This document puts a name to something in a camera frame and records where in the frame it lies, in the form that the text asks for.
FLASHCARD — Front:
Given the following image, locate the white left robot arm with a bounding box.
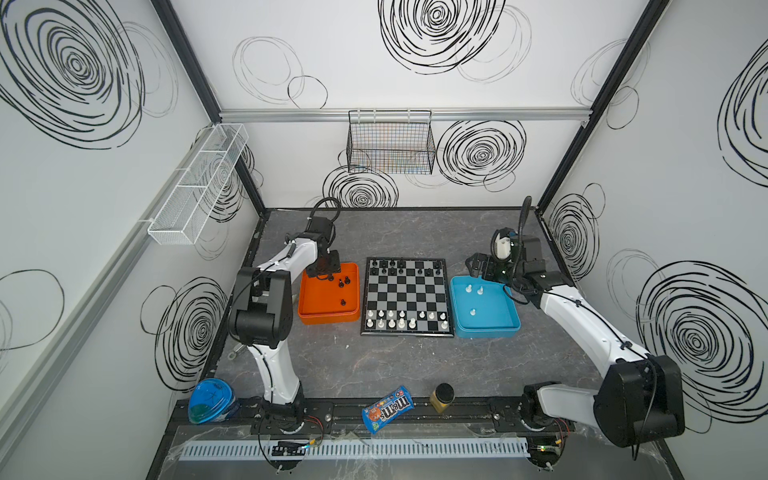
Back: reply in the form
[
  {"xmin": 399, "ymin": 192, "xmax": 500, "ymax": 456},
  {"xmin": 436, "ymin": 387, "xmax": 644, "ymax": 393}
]
[{"xmin": 227, "ymin": 216, "xmax": 340, "ymax": 430}]

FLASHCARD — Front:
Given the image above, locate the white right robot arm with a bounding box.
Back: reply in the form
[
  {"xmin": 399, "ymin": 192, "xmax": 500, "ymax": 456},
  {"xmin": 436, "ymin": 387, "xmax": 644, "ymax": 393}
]
[{"xmin": 465, "ymin": 229, "xmax": 685, "ymax": 448}]

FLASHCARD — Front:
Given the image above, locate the blue plastic tray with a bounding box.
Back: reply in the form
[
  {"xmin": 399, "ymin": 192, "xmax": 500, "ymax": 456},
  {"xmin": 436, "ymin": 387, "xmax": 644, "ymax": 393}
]
[{"xmin": 450, "ymin": 276, "xmax": 521, "ymax": 339}]

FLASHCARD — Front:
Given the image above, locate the orange plastic tray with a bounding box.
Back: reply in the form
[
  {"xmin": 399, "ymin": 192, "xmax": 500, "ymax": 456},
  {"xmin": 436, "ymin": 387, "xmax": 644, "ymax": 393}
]
[{"xmin": 298, "ymin": 263, "xmax": 361, "ymax": 325}]

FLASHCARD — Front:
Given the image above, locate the black white chessboard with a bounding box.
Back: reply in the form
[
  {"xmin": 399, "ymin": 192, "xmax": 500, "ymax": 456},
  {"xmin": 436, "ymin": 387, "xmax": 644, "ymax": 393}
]
[{"xmin": 360, "ymin": 257, "xmax": 455, "ymax": 338}]

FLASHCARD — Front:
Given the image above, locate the yellow jar black lid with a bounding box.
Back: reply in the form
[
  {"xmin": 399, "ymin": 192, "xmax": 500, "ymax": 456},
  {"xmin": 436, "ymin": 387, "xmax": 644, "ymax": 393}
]
[{"xmin": 429, "ymin": 382, "xmax": 455, "ymax": 414}]

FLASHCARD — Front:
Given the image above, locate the blue candy bag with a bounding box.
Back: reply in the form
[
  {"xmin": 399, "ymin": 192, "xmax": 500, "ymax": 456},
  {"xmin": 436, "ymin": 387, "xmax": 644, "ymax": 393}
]
[{"xmin": 361, "ymin": 386, "xmax": 414, "ymax": 435}]

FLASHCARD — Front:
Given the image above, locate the blue lidded container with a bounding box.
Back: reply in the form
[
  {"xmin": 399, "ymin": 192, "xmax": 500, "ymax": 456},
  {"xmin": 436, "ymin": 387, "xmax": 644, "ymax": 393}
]
[{"xmin": 187, "ymin": 378, "xmax": 241, "ymax": 425}]

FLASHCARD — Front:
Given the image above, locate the black wire basket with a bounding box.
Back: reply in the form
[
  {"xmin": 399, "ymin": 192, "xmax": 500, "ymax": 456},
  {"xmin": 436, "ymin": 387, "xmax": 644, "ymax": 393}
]
[{"xmin": 345, "ymin": 109, "xmax": 437, "ymax": 175}]

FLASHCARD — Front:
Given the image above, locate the clear wall shelf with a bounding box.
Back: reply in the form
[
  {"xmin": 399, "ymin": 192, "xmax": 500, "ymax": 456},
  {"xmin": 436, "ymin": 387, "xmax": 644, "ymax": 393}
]
[{"xmin": 147, "ymin": 123, "xmax": 249, "ymax": 246}]

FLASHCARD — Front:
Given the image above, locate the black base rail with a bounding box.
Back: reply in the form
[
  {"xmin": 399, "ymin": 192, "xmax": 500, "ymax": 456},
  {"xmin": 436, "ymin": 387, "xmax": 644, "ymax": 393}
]
[{"xmin": 173, "ymin": 394, "xmax": 652, "ymax": 436}]

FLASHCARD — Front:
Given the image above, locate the white slotted cable duct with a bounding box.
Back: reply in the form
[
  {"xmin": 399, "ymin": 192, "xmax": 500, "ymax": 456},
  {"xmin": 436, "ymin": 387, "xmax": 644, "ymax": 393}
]
[{"xmin": 178, "ymin": 438, "xmax": 530, "ymax": 462}]

